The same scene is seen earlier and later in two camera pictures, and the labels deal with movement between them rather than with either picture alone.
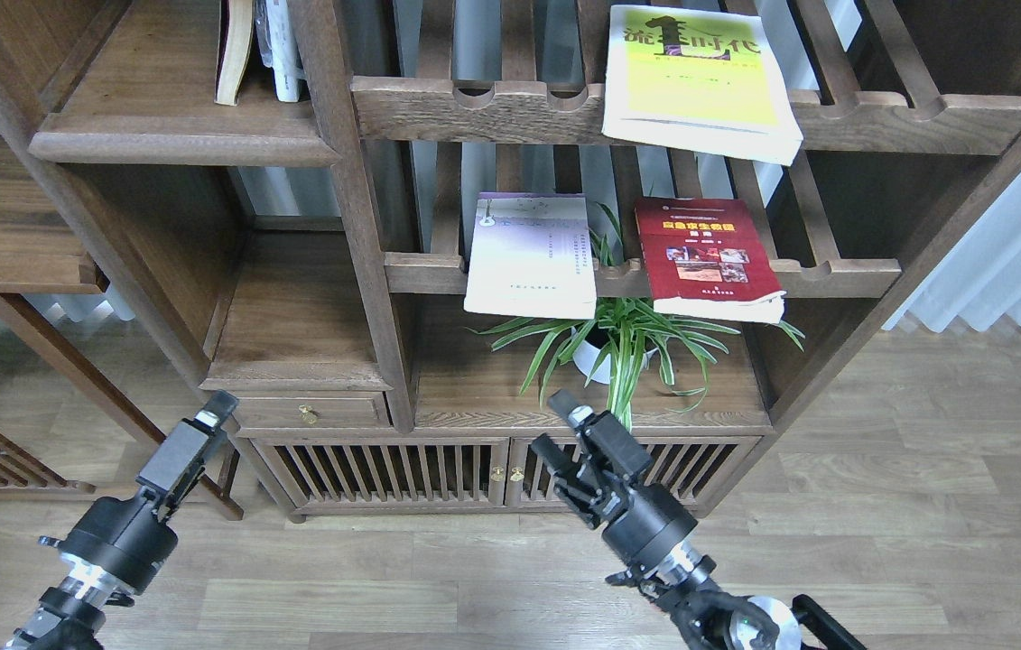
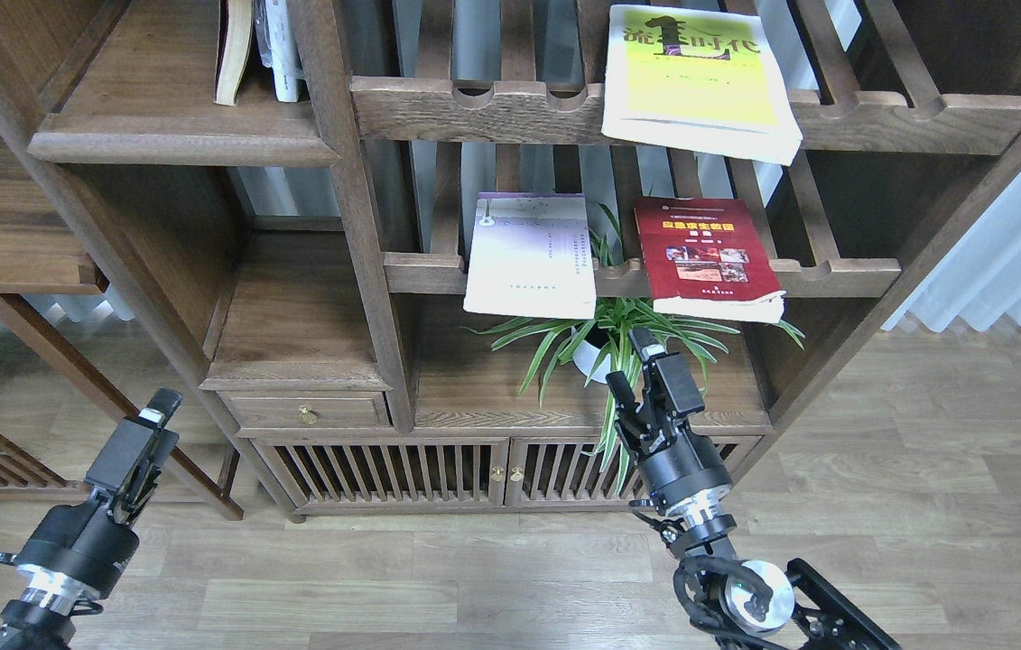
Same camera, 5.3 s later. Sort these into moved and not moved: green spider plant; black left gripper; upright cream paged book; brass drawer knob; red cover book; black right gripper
Moved: black right gripper; black left gripper
Not moved: upright cream paged book; red cover book; brass drawer knob; green spider plant
